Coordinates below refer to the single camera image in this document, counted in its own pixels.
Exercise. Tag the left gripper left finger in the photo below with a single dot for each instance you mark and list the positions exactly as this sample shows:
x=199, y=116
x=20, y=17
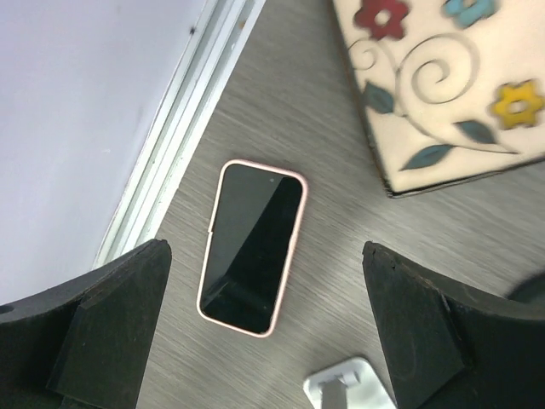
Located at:
x=85, y=343

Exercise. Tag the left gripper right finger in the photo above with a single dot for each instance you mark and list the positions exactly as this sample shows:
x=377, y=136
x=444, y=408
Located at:
x=451, y=345

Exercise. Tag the white folding phone stand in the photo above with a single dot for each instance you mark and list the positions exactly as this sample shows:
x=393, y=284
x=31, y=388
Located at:
x=351, y=384

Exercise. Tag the pink-cased phone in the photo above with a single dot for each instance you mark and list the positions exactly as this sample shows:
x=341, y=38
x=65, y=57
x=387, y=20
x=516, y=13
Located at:
x=252, y=235

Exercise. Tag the black round-base left stand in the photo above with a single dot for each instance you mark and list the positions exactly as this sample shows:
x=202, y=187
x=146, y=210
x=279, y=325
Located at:
x=530, y=291

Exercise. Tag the floral square trivet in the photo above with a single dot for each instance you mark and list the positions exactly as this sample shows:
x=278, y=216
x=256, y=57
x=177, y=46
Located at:
x=447, y=91

